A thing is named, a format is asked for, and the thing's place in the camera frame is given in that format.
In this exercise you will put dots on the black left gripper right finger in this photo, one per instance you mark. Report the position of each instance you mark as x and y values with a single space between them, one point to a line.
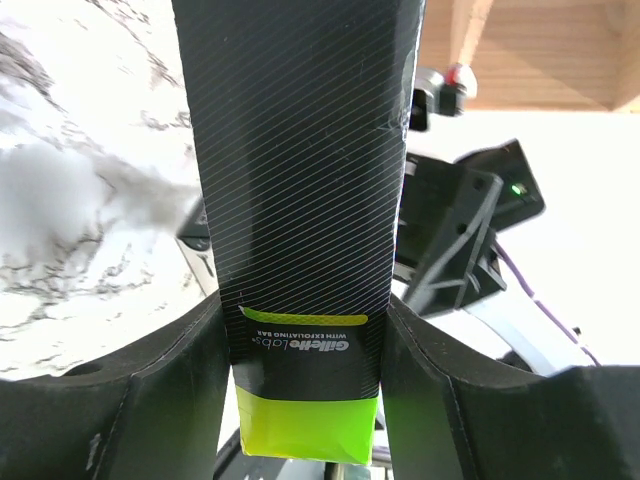
453 413

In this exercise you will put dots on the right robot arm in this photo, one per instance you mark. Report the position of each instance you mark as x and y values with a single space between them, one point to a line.
500 320

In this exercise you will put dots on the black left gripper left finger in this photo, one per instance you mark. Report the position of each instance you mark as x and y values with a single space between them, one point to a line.
151 410

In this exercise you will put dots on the green black Gillette box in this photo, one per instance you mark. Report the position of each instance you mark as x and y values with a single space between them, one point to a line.
299 112

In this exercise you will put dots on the light wooden shelf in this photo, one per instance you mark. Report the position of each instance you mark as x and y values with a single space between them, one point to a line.
539 55

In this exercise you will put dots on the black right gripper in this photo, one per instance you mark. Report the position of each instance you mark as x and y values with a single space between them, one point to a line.
449 218

